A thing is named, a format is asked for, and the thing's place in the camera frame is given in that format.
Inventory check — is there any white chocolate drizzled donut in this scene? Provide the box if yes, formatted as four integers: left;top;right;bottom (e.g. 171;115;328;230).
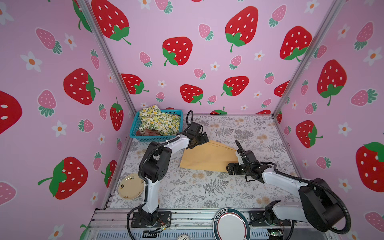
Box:
177;234;190;240

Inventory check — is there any yellow skirt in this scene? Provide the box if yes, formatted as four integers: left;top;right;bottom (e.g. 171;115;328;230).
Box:
180;141;239;173

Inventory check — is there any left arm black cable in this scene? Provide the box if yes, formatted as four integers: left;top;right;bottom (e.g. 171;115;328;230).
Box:
126;109;195;240

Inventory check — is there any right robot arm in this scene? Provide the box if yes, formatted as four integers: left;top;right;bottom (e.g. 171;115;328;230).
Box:
226;149;352;235

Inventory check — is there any aluminium frame post left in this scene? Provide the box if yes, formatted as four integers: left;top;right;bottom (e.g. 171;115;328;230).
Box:
78;0;137;114

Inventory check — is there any aluminium frame post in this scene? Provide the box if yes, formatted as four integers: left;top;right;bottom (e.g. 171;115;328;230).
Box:
272;0;346;120
78;0;137;114

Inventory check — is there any lemon print skirt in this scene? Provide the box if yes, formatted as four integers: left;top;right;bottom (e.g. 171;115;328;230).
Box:
139;105;181;136

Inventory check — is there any red plaid skirt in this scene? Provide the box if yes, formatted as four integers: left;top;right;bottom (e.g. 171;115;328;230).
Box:
136;129;162;137

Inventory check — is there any aluminium frame post right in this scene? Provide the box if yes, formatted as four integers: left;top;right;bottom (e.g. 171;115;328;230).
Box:
272;0;346;120

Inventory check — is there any teal plastic basket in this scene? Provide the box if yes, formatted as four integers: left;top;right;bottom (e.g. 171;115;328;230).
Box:
129;110;184;142

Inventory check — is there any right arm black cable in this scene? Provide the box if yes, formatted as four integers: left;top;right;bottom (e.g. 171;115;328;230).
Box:
234;139;352;235

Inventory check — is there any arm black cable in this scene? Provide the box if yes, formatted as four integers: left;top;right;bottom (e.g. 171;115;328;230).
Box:
234;139;352;235
126;109;195;240

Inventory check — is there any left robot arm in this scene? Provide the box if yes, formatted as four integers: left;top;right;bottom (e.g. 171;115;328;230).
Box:
138;122;209;226

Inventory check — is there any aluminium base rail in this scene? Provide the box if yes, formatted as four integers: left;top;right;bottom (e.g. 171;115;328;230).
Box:
82;209;338;240

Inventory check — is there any white plate green rim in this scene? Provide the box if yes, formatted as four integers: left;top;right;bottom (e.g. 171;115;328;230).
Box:
213;208;251;240

